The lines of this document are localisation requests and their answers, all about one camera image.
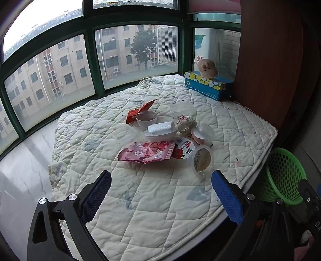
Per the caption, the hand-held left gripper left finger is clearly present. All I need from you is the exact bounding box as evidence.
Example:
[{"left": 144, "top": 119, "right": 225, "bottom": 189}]
[{"left": 27, "top": 170, "right": 112, "bottom": 261}]

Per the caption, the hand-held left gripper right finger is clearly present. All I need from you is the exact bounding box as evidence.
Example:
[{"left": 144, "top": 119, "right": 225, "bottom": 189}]
[{"left": 211, "top": 170, "right": 294, "bottom": 261}]

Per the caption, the round clear lidded container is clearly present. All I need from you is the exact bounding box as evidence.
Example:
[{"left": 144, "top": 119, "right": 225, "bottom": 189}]
[{"left": 187, "top": 145, "right": 214, "bottom": 177}]

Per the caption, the green plastic basket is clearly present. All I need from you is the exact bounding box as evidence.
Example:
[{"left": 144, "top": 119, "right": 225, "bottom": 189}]
[{"left": 258, "top": 148, "right": 308, "bottom": 206}]

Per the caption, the round strawberry print lid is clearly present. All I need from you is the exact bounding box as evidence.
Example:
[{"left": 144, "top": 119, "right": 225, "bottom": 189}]
[{"left": 173, "top": 137, "right": 198, "bottom": 160}]

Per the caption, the pink snack packet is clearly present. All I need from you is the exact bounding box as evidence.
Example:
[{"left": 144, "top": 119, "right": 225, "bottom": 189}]
[{"left": 117, "top": 141, "right": 176, "bottom": 165}]

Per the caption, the clear plastic lid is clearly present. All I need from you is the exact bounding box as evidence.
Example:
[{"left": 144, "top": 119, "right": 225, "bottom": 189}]
[{"left": 112, "top": 125, "right": 137, "bottom": 142}]

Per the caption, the clear dome plastic container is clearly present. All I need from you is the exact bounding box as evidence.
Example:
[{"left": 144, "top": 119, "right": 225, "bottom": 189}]
[{"left": 191, "top": 124, "right": 215, "bottom": 146}]

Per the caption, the clear wrapper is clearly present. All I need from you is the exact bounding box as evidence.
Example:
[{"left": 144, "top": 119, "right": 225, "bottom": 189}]
[{"left": 176, "top": 114, "right": 198, "bottom": 135}]

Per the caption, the white bowl with sponge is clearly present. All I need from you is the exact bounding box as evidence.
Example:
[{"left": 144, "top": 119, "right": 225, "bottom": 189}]
[{"left": 144, "top": 127, "right": 179, "bottom": 143}]

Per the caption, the clear plastic cup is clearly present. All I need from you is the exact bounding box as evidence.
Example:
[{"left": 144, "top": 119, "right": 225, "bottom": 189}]
[{"left": 135, "top": 110, "right": 158, "bottom": 131}]

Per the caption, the white foam block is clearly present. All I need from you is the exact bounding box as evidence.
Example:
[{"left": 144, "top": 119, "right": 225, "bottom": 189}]
[{"left": 147, "top": 120, "right": 175, "bottom": 135}]

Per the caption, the red snack wrapper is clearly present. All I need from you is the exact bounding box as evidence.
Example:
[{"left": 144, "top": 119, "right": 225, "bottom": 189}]
[{"left": 126, "top": 99, "right": 157, "bottom": 124}]

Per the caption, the clear rectangular plastic box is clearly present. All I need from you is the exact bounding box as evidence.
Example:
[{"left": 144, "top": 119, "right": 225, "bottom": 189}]
[{"left": 169, "top": 100, "right": 197, "bottom": 117}]

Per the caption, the white crumpled cloth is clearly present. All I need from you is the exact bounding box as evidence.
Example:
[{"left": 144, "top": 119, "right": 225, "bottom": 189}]
[{"left": 301, "top": 230, "right": 314, "bottom": 244}]

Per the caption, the white quilted mat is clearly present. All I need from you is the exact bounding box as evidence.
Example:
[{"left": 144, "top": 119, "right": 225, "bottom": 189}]
[{"left": 49, "top": 74, "right": 278, "bottom": 253}]

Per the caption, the blue yellow tissue box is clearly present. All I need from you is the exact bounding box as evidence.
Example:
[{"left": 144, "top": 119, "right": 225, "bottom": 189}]
[{"left": 184, "top": 71, "right": 234, "bottom": 101}]

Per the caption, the beige apartment building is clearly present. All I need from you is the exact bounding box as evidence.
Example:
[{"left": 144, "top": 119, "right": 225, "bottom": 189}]
[{"left": 0, "top": 24, "right": 158, "bottom": 141}]

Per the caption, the beige plush toy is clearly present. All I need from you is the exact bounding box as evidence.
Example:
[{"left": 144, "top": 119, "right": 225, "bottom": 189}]
[{"left": 197, "top": 59, "right": 219, "bottom": 79}]

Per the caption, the brown wooden cabinet panel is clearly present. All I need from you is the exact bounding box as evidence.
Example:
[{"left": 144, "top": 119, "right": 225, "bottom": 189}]
[{"left": 232, "top": 0, "right": 305, "bottom": 131}]

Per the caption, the white Changhong cardboard box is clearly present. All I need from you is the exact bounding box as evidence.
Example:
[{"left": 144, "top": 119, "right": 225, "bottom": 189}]
[{"left": 194, "top": 28, "right": 223, "bottom": 76}]

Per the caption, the green tree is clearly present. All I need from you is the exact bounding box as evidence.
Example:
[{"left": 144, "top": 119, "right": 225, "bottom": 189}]
[{"left": 130, "top": 29, "right": 157, "bottom": 71}]

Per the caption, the white louvre vent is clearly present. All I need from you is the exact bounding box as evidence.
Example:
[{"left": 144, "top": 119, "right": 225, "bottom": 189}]
[{"left": 157, "top": 25, "right": 178, "bottom": 67}]

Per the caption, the pink window blind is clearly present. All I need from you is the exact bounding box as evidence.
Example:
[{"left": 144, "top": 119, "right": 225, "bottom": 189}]
[{"left": 189, "top": 0, "right": 241, "bottom": 14}]

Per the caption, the green window frame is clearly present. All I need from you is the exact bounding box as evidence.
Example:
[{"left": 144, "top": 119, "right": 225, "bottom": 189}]
[{"left": 0, "top": 0, "right": 241, "bottom": 161}]

